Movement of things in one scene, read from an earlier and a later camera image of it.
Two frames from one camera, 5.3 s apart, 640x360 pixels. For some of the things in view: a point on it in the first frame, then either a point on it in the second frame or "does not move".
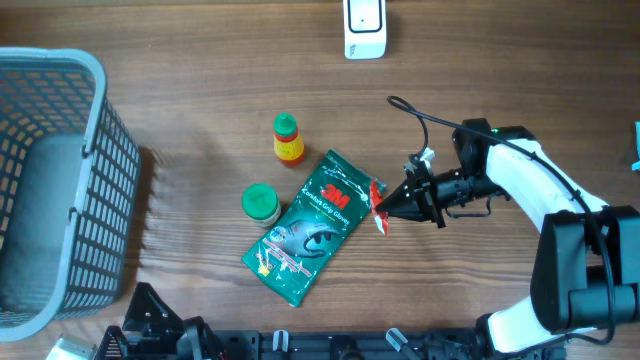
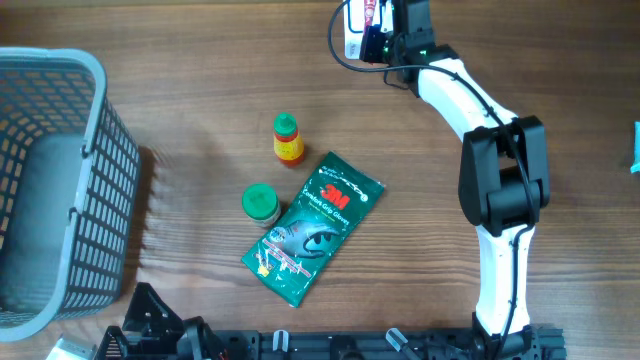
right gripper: (414, 198) → (368, 48)
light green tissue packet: (636, 165) does not move
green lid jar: (260, 203) does not move
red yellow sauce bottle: (288, 144) does not move
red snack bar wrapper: (377, 194) → (369, 6)
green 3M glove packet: (304, 242) does not move
